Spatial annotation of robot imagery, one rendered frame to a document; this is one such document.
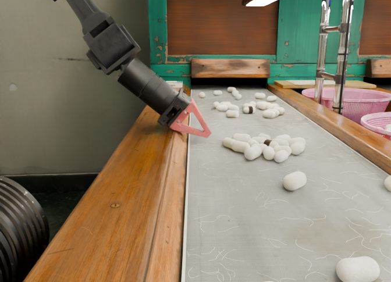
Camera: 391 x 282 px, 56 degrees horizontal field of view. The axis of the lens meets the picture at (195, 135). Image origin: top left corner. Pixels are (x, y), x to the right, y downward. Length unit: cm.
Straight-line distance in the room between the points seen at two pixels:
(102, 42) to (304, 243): 49
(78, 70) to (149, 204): 192
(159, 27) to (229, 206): 109
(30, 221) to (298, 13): 129
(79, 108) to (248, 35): 122
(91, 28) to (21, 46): 164
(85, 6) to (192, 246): 57
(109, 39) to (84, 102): 163
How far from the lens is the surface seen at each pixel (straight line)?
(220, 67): 142
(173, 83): 134
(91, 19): 77
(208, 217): 43
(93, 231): 36
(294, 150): 66
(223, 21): 148
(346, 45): 96
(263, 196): 49
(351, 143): 74
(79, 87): 230
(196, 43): 147
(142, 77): 69
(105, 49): 70
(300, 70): 152
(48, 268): 32
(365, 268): 35
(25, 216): 43
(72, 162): 242
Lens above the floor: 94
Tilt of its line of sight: 15 degrees down
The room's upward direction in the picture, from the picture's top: straight up
